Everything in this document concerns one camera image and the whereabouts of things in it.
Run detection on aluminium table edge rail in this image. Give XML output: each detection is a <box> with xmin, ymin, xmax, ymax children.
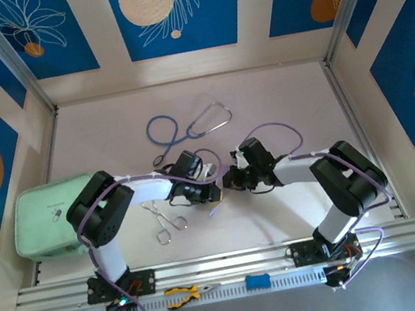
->
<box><xmin>5</xmin><ymin>106</ymin><xmax>87</xmax><ymax>287</ymax></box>
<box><xmin>321</xmin><ymin>55</ymin><xmax>408</xmax><ymax>228</ymax></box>

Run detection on metal crucible tongs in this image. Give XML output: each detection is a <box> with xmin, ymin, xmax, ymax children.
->
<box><xmin>138</xmin><ymin>194</ymin><xmax>191</xmax><ymax>249</ymax></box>

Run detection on black controller board with wires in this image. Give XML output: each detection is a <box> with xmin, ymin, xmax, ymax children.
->
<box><xmin>321</xmin><ymin>260</ymin><xmax>361</xmax><ymax>290</ymax></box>
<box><xmin>103</xmin><ymin>292</ymin><xmax>140</xmax><ymax>311</ymax></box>

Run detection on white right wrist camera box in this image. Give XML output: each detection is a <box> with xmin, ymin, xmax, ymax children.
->
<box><xmin>229</xmin><ymin>147</ymin><xmax>250</xmax><ymax>171</ymax></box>

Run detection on aluminium mounting rail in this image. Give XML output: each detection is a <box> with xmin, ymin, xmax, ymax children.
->
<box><xmin>8</xmin><ymin>217</ymin><xmax>415</xmax><ymax>311</ymax></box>

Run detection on mint green zip pouch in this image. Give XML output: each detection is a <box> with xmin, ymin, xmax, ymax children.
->
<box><xmin>5</xmin><ymin>172</ymin><xmax>108</xmax><ymax>267</ymax></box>

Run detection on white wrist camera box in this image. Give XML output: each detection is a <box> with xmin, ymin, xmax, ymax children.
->
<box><xmin>198</xmin><ymin>161</ymin><xmax>221</xmax><ymax>183</ymax></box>
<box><xmin>229</xmin><ymin>147</ymin><xmax>250</xmax><ymax>171</ymax></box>

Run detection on grey slotted cable duct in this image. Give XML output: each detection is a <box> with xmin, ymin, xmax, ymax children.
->
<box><xmin>84</xmin><ymin>265</ymin><xmax>328</xmax><ymax>311</ymax></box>

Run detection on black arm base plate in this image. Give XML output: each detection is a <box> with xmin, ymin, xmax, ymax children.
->
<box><xmin>83</xmin><ymin>268</ymin><xmax>159</xmax><ymax>306</ymax></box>
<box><xmin>284</xmin><ymin>232</ymin><xmax>363</xmax><ymax>270</ymax></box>

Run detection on yellow handled pliers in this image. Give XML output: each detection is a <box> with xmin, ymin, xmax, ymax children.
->
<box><xmin>162</xmin><ymin>279</ymin><xmax>224</xmax><ymax>311</ymax></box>

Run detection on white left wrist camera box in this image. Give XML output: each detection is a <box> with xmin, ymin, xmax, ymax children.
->
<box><xmin>198</xmin><ymin>161</ymin><xmax>221</xmax><ymax>183</ymax></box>

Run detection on blue stethoscope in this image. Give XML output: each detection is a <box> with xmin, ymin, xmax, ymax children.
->
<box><xmin>143</xmin><ymin>99</ymin><xmax>239</xmax><ymax>168</ymax></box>

